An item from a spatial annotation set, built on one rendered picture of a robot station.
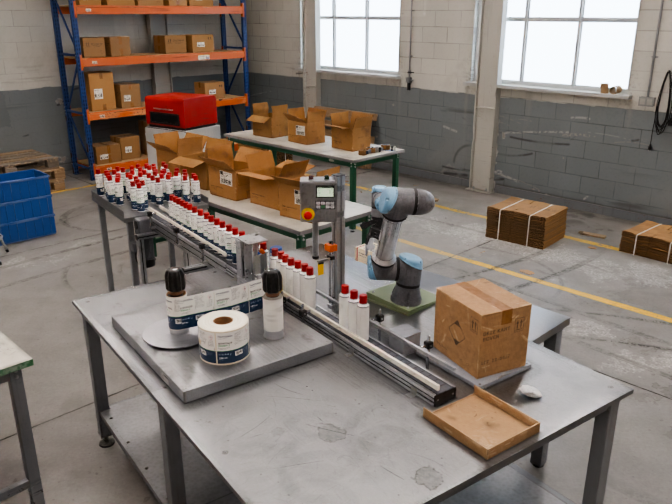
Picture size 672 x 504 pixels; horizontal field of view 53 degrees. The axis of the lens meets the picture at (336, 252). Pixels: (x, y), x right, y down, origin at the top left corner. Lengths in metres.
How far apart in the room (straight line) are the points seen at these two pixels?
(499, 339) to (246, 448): 1.03
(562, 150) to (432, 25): 2.40
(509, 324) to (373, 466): 0.81
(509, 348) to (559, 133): 5.82
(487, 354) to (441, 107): 6.79
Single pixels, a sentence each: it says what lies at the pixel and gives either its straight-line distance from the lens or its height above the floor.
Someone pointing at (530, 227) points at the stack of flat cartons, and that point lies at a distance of 6.84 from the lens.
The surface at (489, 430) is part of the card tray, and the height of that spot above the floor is 0.83.
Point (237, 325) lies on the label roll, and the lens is 2.67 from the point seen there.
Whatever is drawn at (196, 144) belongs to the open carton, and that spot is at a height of 1.08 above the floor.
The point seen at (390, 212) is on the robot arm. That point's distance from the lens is 2.88.
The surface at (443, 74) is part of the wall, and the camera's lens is 9.16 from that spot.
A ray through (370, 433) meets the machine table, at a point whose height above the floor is 0.83.
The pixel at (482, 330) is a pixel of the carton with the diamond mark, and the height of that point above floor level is 1.06.
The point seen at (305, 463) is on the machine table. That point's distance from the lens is 2.23.
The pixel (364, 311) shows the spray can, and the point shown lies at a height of 1.02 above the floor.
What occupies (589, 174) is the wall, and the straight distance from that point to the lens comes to 8.24.
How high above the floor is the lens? 2.18
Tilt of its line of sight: 20 degrees down
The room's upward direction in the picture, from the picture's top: straight up
